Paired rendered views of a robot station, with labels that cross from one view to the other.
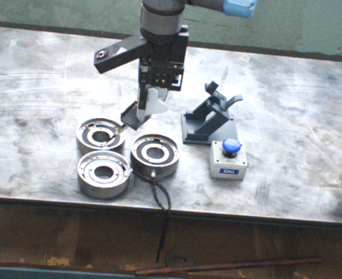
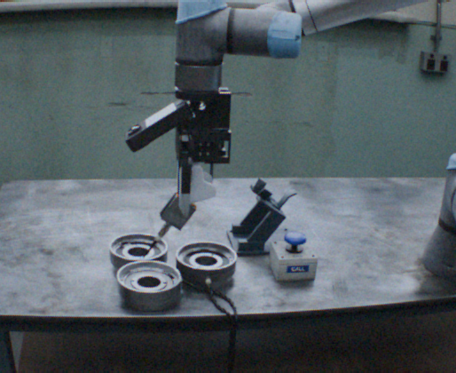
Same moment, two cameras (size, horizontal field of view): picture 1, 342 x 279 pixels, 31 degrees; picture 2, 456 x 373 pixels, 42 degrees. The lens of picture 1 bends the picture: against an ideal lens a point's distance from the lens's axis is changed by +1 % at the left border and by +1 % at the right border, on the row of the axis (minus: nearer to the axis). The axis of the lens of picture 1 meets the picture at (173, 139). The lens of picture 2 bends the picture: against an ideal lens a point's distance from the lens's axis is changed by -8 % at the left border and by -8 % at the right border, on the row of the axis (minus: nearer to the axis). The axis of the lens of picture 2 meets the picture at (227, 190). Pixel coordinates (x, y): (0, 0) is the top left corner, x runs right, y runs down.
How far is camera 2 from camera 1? 35 cm
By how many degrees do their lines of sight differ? 19
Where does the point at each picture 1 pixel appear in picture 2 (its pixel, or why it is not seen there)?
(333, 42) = not seen: hidden behind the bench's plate
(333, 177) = (408, 264)
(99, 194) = (147, 303)
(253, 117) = (309, 226)
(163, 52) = (203, 118)
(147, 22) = (184, 78)
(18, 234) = not seen: outside the picture
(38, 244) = not seen: outside the picture
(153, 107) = (199, 191)
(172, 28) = (212, 82)
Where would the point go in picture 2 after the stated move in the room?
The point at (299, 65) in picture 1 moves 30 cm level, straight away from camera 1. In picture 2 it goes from (342, 183) to (344, 147)
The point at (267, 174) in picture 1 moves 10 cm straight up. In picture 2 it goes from (339, 271) to (347, 221)
